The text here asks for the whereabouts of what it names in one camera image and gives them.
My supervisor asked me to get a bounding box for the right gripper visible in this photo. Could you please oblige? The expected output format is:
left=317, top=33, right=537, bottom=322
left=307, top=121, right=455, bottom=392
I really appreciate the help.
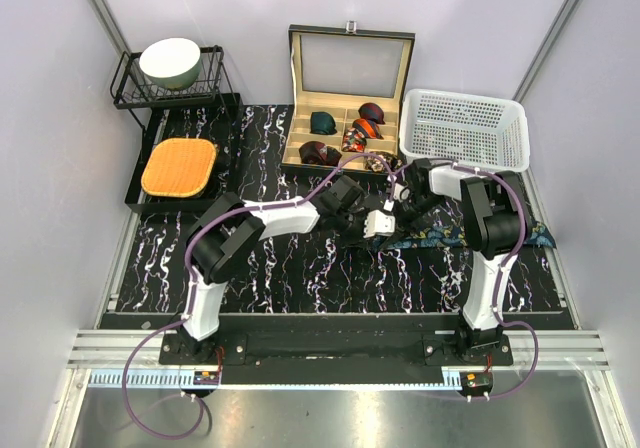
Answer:
left=379, top=193, right=444, bottom=249

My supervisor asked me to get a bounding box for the blue patterned necktie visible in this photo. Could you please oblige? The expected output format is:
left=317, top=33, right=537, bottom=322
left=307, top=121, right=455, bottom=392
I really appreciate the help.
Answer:
left=374, top=220, right=556, bottom=251

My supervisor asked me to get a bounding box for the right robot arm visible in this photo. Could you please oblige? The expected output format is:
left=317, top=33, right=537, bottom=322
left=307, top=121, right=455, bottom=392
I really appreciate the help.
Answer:
left=395, top=158, right=532, bottom=365

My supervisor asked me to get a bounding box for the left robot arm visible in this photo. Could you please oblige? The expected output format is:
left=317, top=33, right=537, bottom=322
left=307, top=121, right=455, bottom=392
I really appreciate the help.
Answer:
left=177, top=175, right=369, bottom=364

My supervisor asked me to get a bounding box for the beige floral rolled tie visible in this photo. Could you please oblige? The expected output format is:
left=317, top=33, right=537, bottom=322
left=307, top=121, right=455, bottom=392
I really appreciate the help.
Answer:
left=364, top=151, right=403, bottom=173

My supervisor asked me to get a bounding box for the dark red rolled tie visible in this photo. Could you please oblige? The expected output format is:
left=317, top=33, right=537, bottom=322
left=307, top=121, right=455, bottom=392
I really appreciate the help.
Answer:
left=298, top=141, right=342, bottom=167

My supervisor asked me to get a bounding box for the red floral rolled tie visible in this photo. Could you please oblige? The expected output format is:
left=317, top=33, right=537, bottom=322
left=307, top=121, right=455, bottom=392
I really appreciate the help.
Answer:
left=341, top=130, right=367, bottom=153

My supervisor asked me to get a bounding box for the orange striped rolled tie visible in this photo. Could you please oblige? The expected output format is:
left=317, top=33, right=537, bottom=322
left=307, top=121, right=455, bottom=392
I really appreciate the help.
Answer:
left=351, top=118, right=383, bottom=139

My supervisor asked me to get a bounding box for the white plastic basket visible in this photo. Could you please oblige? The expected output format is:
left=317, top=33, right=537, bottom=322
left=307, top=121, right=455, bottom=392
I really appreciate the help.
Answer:
left=399, top=89, right=530, bottom=172

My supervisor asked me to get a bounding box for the maroon striped rolled tie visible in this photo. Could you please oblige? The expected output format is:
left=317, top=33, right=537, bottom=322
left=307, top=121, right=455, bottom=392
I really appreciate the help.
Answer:
left=358, top=102, right=385, bottom=124

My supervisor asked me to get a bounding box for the dark green rolled tie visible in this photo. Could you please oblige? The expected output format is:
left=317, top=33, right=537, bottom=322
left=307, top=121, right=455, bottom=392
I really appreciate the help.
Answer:
left=310, top=111, right=337, bottom=136

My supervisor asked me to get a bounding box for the black tie storage box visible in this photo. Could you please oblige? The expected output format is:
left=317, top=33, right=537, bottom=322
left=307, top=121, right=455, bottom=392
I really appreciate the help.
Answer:
left=281, top=22, right=415, bottom=177

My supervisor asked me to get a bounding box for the black tray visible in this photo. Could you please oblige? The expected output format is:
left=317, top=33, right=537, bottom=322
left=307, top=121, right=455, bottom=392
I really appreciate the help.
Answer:
left=125, top=93, right=243, bottom=214

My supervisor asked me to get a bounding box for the white green bowl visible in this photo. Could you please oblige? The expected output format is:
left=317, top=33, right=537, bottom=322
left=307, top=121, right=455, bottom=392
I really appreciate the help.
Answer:
left=139, top=38, right=201, bottom=91

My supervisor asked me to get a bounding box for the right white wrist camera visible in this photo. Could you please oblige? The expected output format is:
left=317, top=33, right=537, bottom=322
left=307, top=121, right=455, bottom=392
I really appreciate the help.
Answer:
left=388, top=181, right=411, bottom=202

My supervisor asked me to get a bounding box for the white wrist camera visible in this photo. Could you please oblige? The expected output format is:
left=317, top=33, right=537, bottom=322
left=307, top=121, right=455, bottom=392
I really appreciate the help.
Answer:
left=388, top=181, right=411, bottom=202
left=363, top=200, right=396, bottom=239

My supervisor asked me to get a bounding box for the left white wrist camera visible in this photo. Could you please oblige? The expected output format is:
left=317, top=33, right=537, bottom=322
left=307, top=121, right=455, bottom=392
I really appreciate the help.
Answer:
left=363, top=200, right=396, bottom=239

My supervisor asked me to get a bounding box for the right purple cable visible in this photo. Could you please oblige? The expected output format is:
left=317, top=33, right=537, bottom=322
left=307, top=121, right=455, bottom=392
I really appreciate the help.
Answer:
left=389, top=160, right=539, bottom=402

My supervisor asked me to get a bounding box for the purple cable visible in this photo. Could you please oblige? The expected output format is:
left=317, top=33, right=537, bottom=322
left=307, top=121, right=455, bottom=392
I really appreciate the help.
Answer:
left=389, top=160, right=539, bottom=402
left=120, top=152, right=396, bottom=442

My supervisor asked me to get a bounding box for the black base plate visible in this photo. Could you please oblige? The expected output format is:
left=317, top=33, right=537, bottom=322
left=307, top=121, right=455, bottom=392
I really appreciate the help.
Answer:
left=159, top=314, right=514, bottom=387

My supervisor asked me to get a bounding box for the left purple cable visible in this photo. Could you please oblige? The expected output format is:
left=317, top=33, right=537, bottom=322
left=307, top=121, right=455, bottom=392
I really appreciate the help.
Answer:
left=120, top=152, right=396, bottom=442

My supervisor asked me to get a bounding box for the black wire dish rack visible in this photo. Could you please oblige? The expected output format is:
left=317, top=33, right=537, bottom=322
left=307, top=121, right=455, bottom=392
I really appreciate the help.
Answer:
left=109, top=45, right=229, bottom=110

